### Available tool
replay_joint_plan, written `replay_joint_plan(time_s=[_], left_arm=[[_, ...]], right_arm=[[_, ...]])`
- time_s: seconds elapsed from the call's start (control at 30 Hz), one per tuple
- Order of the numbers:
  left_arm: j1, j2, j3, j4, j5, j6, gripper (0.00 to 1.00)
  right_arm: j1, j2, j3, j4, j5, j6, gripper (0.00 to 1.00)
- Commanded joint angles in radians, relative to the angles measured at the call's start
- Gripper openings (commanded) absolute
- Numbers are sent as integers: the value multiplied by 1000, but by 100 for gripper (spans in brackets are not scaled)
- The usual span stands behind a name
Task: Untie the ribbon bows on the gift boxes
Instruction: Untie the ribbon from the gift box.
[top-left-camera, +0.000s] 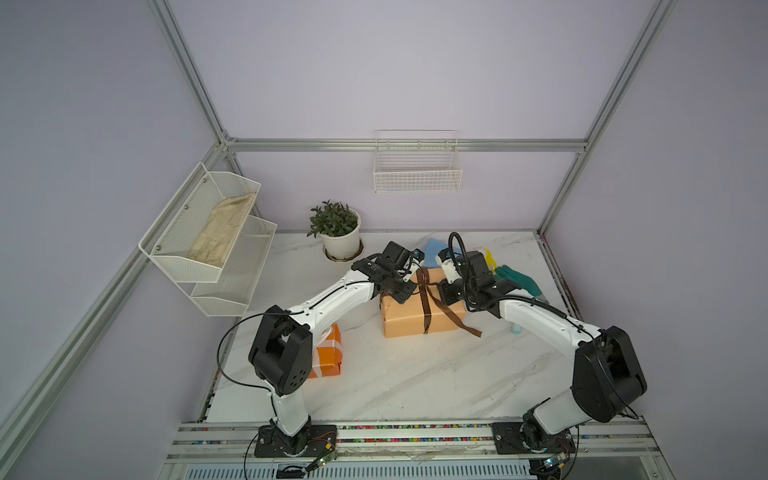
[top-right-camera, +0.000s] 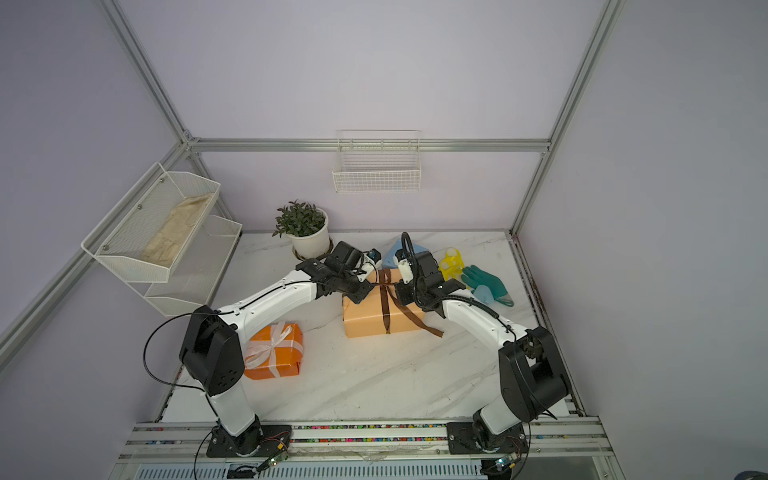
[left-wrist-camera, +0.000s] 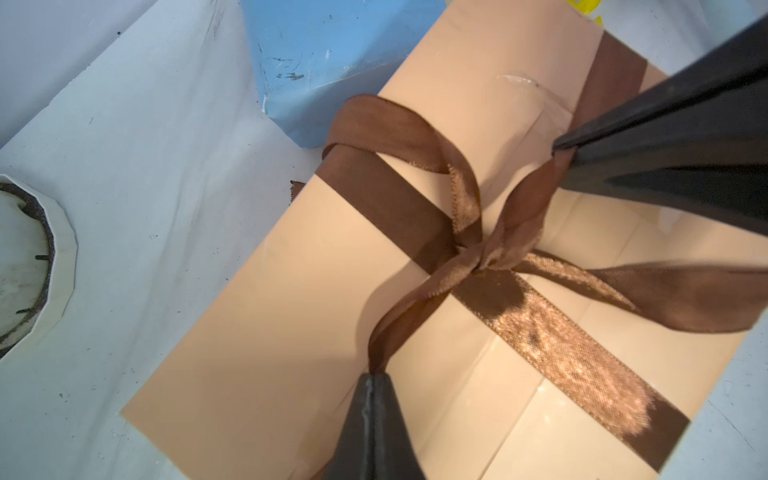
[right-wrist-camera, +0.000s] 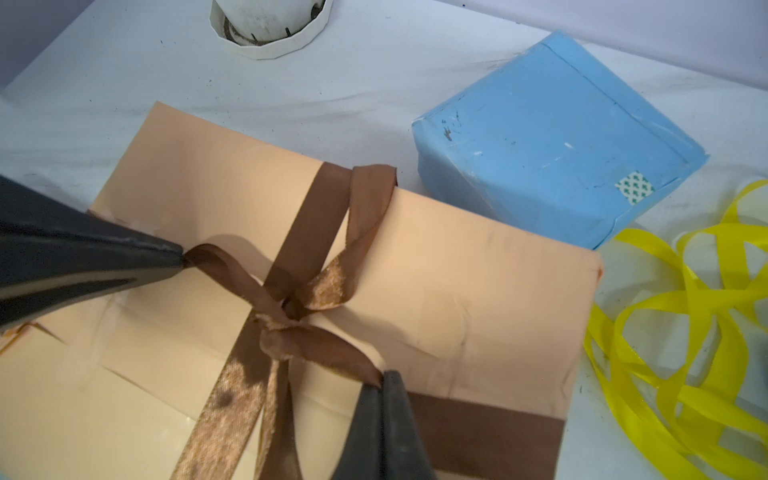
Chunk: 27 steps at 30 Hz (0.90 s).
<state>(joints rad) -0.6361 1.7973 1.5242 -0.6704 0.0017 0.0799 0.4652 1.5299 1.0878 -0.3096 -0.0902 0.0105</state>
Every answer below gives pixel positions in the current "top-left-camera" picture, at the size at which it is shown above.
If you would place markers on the white two-tier mesh shelf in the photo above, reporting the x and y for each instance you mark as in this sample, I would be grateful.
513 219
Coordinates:
217 292

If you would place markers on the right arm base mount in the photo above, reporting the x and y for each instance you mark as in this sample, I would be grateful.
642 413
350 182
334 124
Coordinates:
527 436

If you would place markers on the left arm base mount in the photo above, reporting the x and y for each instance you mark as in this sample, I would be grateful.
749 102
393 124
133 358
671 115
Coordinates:
310 441

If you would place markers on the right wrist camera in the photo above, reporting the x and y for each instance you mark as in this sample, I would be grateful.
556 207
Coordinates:
446 260

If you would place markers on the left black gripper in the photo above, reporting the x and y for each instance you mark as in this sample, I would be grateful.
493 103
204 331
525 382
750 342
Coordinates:
402 297

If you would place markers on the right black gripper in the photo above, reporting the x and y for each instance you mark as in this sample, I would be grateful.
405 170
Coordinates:
445 289

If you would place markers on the tan gift box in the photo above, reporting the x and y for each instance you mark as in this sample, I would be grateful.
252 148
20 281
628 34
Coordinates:
400 320

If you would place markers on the white wire wall basket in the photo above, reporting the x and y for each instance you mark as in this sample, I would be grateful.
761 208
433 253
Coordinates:
416 161

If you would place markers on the light blue gift box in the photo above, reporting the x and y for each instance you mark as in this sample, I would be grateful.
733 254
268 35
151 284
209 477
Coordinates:
432 249

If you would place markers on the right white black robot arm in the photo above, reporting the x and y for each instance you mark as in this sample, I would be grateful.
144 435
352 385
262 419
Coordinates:
606 374

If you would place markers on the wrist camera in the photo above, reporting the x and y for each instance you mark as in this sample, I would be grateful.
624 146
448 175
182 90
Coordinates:
446 260
413 264

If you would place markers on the white ribbon bow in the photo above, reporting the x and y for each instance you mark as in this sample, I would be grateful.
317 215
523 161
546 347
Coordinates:
321 354

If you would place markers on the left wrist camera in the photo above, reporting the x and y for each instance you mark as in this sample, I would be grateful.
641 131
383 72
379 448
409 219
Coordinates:
413 264

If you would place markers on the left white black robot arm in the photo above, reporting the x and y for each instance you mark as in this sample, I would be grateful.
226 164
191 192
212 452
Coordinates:
282 351

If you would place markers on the aluminium frame rail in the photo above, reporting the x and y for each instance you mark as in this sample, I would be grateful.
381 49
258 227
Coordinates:
414 440

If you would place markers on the potted green plant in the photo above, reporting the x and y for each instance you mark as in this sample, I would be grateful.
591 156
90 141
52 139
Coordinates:
338 226

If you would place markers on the beige cloth in shelf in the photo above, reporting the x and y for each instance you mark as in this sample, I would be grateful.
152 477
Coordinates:
218 236

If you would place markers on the yellow ribbon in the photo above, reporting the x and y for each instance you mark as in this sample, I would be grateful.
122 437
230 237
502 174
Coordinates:
489 259

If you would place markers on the brown ribbon bow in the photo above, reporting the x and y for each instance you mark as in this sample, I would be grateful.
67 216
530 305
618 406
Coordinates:
427 299

